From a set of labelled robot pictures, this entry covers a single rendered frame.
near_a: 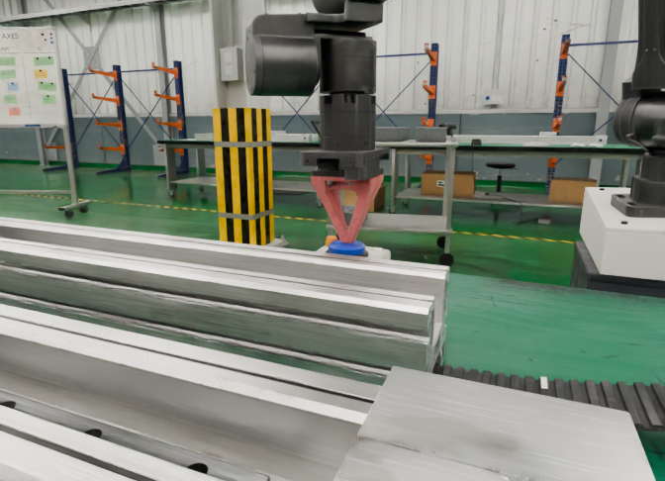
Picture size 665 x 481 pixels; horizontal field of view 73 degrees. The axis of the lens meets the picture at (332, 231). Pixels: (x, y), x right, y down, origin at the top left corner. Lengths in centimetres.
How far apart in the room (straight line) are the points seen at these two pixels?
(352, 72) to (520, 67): 742
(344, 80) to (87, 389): 33
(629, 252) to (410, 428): 57
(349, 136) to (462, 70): 751
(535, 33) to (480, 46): 79
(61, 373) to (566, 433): 24
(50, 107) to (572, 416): 568
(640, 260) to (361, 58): 46
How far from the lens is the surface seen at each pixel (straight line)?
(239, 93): 363
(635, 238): 71
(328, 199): 47
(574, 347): 48
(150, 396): 25
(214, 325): 37
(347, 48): 45
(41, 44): 581
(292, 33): 45
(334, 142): 45
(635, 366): 47
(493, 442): 17
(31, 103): 587
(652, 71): 75
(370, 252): 50
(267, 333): 35
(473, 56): 792
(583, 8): 799
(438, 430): 18
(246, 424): 22
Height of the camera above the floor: 98
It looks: 13 degrees down
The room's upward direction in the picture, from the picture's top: straight up
